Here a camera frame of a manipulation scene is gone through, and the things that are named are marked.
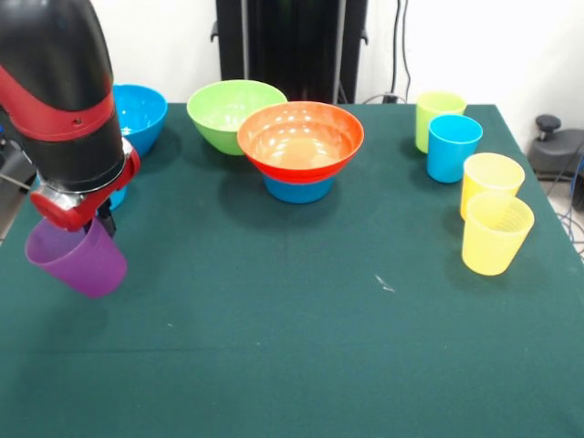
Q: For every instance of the green cup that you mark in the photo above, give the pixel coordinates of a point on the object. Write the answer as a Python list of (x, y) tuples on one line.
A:
[(435, 109)]

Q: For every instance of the green bowl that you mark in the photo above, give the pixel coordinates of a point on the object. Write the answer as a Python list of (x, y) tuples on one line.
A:
[(223, 109)]

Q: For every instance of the blue cup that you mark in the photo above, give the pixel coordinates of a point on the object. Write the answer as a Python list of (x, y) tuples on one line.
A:
[(454, 150)]

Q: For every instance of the dark green tablecloth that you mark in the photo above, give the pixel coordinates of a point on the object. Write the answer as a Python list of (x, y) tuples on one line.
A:
[(292, 328)]

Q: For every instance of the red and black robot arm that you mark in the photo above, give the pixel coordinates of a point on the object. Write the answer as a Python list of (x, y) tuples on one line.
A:
[(59, 91)]

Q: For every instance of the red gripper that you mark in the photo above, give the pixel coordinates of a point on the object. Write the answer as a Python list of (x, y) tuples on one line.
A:
[(64, 218)]

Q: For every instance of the large blue bowl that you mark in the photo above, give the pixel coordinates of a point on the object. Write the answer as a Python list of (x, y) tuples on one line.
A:
[(141, 114)]

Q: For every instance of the orange bowl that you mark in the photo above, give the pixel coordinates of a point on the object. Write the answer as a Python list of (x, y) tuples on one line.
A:
[(296, 146)]

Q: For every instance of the purple cup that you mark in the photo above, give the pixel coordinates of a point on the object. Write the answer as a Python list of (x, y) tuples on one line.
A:
[(86, 264)]

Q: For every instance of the small blue bowl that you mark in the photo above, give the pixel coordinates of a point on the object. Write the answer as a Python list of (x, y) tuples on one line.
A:
[(296, 191), (117, 197)]

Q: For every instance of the yellow cup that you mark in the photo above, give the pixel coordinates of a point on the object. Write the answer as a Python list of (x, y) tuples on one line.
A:
[(493, 175), (495, 242)]

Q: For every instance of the black stand base with knob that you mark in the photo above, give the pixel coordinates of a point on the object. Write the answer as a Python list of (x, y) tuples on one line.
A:
[(561, 155)]

